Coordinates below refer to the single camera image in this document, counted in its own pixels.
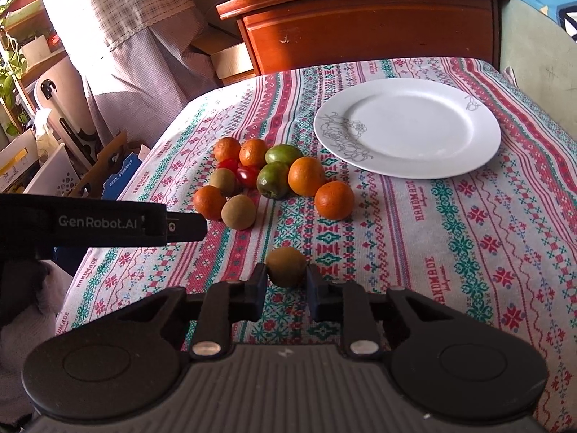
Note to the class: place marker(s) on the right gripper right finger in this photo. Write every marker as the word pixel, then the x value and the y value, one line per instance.
pixel 324 298

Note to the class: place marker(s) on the checked curtain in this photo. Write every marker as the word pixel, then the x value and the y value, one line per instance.
pixel 136 59

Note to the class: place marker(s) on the white perforated basket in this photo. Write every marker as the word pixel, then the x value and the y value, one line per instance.
pixel 56 177

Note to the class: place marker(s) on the left cherry tomato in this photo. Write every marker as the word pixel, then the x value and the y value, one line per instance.
pixel 230 164

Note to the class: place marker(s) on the blue milk carton box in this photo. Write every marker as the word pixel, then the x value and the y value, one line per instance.
pixel 114 168

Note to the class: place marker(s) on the white gloved left hand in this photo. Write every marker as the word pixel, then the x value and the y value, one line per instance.
pixel 32 295

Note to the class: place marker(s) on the green fruit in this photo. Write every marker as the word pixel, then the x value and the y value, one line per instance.
pixel 272 182
pixel 283 153

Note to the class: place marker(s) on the white folding chair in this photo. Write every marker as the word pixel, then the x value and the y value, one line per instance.
pixel 60 90

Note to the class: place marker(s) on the brown kiwi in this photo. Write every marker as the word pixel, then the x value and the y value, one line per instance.
pixel 239 212

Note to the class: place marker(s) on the orange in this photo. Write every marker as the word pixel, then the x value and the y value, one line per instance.
pixel 253 153
pixel 227 148
pixel 209 201
pixel 334 200
pixel 306 176

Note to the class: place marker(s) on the red wooden cabinet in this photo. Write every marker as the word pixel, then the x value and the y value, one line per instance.
pixel 290 34

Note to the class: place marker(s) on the cherry tomato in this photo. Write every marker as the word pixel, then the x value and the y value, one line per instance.
pixel 247 177
pixel 230 164

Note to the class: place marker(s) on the white floral plate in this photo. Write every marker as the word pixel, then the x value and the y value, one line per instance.
pixel 408 128

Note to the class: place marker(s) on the open brown cardboard box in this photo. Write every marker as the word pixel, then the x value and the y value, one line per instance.
pixel 229 56

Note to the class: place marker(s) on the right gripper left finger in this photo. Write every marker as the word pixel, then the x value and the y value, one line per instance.
pixel 254 291

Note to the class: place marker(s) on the right cherry tomato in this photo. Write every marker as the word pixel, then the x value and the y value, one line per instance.
pixel 247 177

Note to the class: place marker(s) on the potted green plant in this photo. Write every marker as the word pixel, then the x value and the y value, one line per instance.
pixel 15 102

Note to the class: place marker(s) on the patterned handmade tablecloth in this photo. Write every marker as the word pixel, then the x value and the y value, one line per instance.
pixel 498 244

